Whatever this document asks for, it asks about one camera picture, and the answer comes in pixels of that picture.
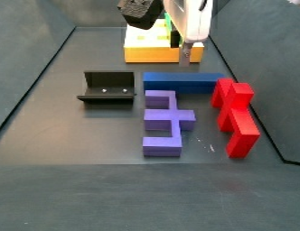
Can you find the yellow slotted board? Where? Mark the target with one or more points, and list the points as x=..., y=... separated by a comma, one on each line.
x=148, y=46

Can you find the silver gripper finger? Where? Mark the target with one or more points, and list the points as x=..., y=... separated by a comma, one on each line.
x=185, y=54

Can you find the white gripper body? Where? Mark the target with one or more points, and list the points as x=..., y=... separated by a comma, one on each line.
x=192, y=18

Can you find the red branched block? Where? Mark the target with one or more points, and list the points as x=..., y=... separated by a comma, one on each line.
x=232, y=99

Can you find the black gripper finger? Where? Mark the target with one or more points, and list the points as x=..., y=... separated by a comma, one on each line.
x=175, y=39

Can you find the green long block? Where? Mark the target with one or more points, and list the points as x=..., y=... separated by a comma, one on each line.
x=168, y=22

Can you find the purple branched block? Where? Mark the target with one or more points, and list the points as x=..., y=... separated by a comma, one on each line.
x=164, y=117

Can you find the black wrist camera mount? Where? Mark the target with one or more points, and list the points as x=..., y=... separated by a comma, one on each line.
x=141, y=12

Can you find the blue long block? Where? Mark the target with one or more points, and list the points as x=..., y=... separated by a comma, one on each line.
x=183, y=82

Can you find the black angle bracket holder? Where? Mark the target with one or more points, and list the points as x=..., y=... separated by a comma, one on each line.
x=108, y=85

